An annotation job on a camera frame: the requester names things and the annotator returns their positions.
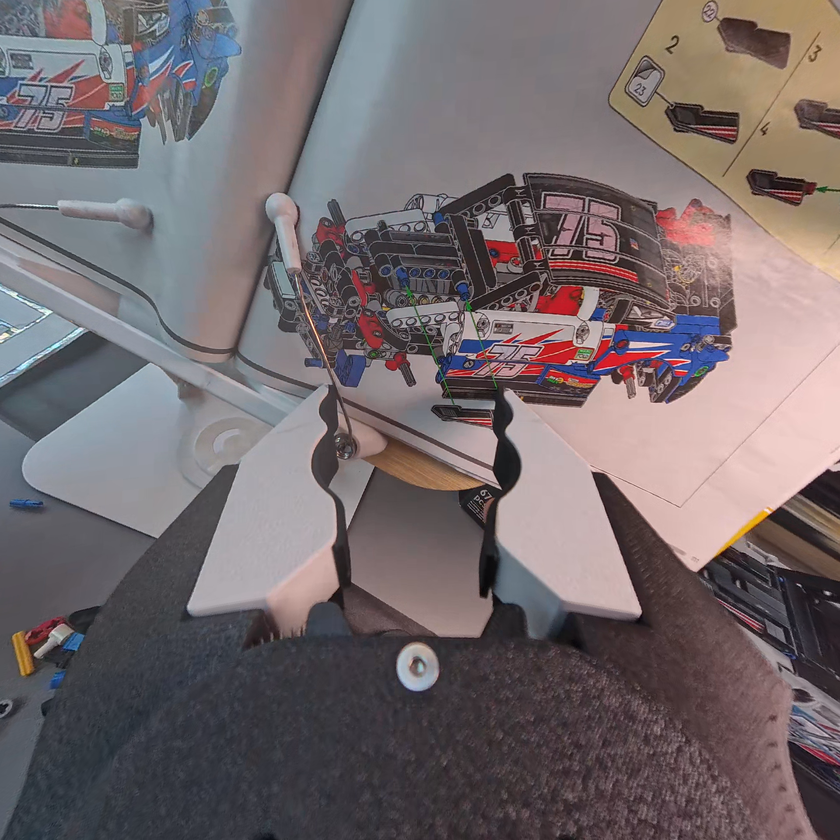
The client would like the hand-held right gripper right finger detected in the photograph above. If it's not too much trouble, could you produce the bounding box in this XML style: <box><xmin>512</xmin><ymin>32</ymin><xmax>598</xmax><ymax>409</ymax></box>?
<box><xmin>479</xmin><ymin>389</ymin><xmax>643</xmax><ymax>639</ymax></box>

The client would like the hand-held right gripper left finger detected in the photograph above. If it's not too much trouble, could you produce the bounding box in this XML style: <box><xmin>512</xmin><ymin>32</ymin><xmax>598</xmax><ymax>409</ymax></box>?
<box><xmin>188</xmin><ymin>386</ymin><xmax>354</xmax><ymax>636</ymax></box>

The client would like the toy car building manual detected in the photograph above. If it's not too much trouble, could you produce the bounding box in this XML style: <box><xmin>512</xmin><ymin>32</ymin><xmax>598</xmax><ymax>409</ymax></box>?
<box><xmin>0</xmin><ymin>0</ymin><xmax>840</xmax><ymax>572</ymax></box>

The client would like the grey desk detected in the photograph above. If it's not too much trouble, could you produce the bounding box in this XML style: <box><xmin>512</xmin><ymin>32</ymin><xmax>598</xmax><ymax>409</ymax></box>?
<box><xmin>0</xmin><ymin>387</ymin><xmax>217</xmax><ymax>723</ymax></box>

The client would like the white book stand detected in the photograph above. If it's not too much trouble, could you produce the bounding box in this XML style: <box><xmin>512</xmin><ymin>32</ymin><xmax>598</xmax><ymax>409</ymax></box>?
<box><xmin>0</xmin><ymin>217</ymin><xmax>487</xmax><ymax>539</ymax></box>

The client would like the partly built toy brick car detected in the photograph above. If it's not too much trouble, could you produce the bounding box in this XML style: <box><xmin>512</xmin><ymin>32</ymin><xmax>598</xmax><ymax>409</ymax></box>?
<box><xmin>699</xmin><ymin>538</ymin><xmax>840</xmax><ymax>775</ymax></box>

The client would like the white brick pin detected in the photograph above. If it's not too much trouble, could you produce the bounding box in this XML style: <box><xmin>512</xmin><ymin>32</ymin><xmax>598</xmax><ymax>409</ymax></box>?
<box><xmin>33</xmin><ymin>623</ymin><xmax>76</xmax><ymax>659</ymax></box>

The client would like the holographic sticker sheet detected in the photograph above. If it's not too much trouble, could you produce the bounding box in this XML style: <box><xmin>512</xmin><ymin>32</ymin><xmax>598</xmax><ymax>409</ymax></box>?
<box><xmin>0</xmin><ymin>283</ymin><xmax>89</xmax><ymax>388</ymax></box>

